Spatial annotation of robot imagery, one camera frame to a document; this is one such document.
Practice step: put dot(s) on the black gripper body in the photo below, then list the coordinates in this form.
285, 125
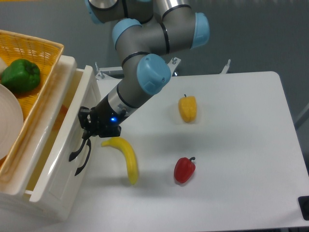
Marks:
107, 116

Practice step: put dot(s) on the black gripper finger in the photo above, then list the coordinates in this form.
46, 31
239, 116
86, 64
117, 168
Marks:
87, 134
85, 118

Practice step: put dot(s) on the black drawer handle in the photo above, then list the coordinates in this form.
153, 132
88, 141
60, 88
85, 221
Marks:
73, 155
80, 169

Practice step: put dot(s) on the white top drawer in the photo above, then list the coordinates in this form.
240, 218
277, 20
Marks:
58, 183

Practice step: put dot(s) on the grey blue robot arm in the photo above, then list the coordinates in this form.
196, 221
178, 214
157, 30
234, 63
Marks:
145, 31

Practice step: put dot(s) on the triangular pastry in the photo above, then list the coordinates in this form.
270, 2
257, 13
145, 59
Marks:
60, 118

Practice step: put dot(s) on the yellow banana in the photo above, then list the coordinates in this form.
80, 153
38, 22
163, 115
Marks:
127, 150

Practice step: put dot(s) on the pink plate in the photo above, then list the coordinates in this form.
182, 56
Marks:
11, 120

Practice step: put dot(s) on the green bell pepper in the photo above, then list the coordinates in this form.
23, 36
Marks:
21, 76

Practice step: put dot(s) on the yellow bell pepper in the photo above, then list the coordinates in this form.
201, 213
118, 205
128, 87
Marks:
187, 106

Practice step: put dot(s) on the red bell pepper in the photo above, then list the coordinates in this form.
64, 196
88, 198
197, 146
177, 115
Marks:
184, 169

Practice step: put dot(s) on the white onion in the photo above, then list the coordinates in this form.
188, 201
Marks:
3, 66

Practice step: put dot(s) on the yellow woven basket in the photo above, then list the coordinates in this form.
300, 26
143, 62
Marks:
46, 55

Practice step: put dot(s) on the black object at table edge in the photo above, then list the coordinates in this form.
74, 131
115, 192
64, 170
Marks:
304, 206

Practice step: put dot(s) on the white metal base frame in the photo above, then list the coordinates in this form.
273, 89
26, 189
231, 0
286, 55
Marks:
117, 72

